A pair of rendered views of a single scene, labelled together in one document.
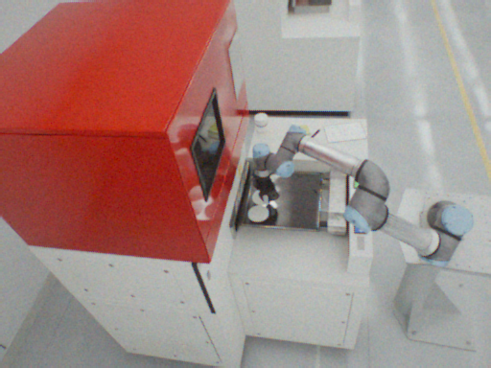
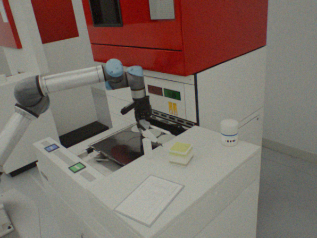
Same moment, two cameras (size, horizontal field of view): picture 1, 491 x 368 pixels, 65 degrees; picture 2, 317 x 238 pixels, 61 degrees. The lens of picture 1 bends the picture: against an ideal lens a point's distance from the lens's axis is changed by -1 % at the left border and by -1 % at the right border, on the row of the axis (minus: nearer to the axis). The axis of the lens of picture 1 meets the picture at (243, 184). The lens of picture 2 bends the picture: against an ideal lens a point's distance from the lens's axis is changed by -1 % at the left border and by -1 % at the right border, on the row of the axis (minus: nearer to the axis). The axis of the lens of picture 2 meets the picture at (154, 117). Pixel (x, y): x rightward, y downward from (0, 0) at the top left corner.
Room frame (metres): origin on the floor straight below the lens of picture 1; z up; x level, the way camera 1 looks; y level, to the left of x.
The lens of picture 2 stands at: (2.00, -1.17, 1.57)
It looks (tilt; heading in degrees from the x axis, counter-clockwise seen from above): 24 degrees down; 123
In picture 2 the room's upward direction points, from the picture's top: 7 degrees counter-clockwise
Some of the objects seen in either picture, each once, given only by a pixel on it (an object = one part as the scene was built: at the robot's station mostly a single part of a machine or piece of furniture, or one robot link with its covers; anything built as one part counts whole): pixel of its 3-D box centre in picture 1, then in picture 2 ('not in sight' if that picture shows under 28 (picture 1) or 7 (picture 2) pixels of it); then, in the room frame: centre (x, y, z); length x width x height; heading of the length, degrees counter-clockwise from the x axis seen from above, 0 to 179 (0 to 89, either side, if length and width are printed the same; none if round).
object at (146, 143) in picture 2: not in sight; (149, 141); (1.45, -0.36, 1.03); 0.06 x 0.04 x 0.13; 72
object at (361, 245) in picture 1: (358, 214); (67, 170); (1.08, -0.51, 0.89); 0.55 x 0.09 x 0.14; 162
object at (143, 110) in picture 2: (263, 180); (142, 107); (1.25, -0.10, 1.05); 0.09 x 0.08 x 0.12; 23
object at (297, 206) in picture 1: (283, 197); (137, 141); (1.25, -0.18, 0.90); 0.34 x 0.34 x 0.01; 72
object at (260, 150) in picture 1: (262, 156); (135, 78); (1.24, -0.10, 1.21); 0.09 x 0.08 x 0.11; 41
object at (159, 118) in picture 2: (241, 197); (164, 126); (1.30, 0.02, 0.89); 0.44 x 0.02 x 0.10; 162
